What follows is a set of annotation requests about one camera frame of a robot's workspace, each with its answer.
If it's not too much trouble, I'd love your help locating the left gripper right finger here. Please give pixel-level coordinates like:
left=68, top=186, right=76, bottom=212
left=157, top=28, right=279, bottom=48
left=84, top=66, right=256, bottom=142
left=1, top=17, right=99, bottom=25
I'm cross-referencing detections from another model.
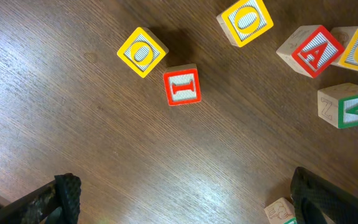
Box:
left=290, top=167, right=358, bottom=224

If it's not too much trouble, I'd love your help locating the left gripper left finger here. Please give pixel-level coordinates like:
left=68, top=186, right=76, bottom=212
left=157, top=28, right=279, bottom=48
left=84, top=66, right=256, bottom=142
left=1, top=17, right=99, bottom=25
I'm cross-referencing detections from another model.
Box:
left=0, top=173, right=81, bottom=224

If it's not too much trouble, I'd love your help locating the green R block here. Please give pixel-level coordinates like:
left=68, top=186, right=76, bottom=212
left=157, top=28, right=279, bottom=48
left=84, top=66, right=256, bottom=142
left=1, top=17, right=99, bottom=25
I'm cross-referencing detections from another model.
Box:
left=264, top=197, right=297, bottom=224

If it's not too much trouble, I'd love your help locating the green V block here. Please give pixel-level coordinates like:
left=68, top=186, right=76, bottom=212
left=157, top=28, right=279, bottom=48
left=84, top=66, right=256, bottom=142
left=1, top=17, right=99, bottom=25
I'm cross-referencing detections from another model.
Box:
left=317, top=83, right=358, bottom=129

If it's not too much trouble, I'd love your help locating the red A block lower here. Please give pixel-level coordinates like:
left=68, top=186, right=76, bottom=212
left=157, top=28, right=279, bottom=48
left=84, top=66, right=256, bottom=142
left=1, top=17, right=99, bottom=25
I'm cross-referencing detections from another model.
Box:
left=276, top=25, right=344, bottom=78

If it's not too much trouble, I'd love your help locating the red I block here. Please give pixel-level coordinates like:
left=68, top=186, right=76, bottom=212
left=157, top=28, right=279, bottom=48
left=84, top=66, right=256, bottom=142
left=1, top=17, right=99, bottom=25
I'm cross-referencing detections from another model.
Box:
left=163, top=63, right=201, bottom=106

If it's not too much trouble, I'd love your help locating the yellow O block lower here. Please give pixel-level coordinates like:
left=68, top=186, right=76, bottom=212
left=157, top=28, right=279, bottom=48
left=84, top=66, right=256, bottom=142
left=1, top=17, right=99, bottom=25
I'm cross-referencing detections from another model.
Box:
left=117, top=27, right=169, bottom=78

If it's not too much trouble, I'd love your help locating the yellow o block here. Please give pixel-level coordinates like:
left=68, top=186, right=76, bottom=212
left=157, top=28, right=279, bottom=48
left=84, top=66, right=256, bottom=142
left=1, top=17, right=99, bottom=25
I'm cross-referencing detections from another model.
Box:
left=117, top=27, right=169, bottom=78
left=216, top=0, right=273, bottom=47

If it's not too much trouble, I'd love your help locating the yellow O block upper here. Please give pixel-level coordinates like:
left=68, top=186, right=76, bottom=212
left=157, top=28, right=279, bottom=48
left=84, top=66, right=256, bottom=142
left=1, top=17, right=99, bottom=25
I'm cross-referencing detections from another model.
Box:
left=216, top=0, right=273, bottom=47

